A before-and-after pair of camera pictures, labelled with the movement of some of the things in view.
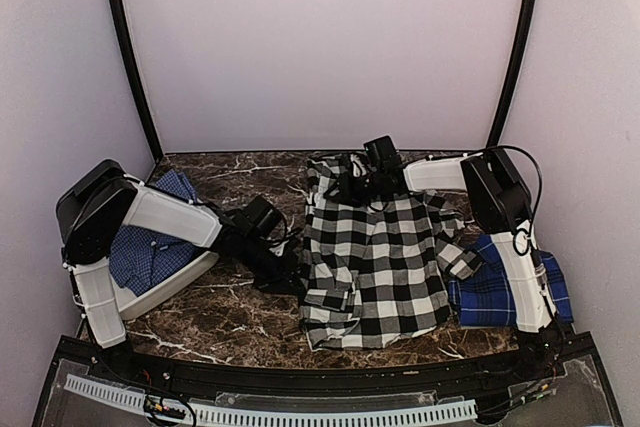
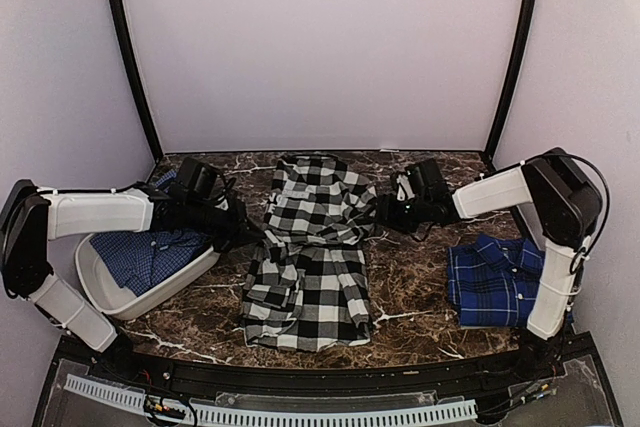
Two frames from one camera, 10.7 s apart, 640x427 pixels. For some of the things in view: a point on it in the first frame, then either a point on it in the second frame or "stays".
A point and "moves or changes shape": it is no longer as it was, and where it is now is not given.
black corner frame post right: x=514 y=66 stays
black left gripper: x=279 y=282 to x=241 y=231
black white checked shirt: x=372 y=275 moves or changes shape
